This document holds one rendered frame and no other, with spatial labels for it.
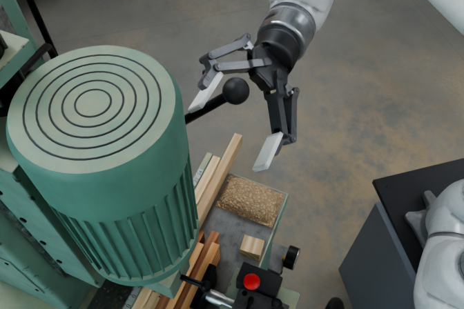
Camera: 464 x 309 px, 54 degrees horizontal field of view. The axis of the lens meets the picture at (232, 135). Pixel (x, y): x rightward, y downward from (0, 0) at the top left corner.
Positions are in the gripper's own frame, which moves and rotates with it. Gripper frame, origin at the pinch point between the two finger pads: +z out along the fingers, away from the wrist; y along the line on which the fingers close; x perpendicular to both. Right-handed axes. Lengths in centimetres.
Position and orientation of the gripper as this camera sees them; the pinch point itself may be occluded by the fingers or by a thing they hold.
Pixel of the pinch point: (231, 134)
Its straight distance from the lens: 66.1
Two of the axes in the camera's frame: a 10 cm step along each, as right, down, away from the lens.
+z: -3.9, 7.5, -5.4
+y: -6.7, -6.3, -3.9
